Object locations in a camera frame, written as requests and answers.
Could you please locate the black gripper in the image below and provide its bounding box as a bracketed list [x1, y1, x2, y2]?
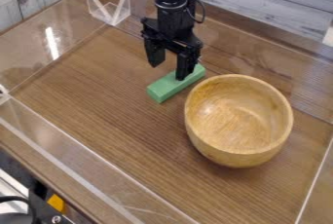
[141, 18, 203, 81]

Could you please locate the clear acrylic tray wall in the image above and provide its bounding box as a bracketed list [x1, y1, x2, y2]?
[0, 86, 199, 224]

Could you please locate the green rectangular block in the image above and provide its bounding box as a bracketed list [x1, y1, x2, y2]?
[147, 64, 206, 103]

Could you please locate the black cable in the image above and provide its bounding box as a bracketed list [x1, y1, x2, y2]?
[0, 196, 38, 224]

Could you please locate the yellow and black device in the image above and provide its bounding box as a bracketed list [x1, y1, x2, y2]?
[32, 181, 94, 224]

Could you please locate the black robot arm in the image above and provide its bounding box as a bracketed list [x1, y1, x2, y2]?
[141, 0, 206, 81]

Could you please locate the clear acrylic corner bracket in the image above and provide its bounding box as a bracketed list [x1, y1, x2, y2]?
[86, 0, 131, 26]

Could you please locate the brown wooden bowl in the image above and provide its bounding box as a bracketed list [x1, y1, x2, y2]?
[185, 74, 294, 168]

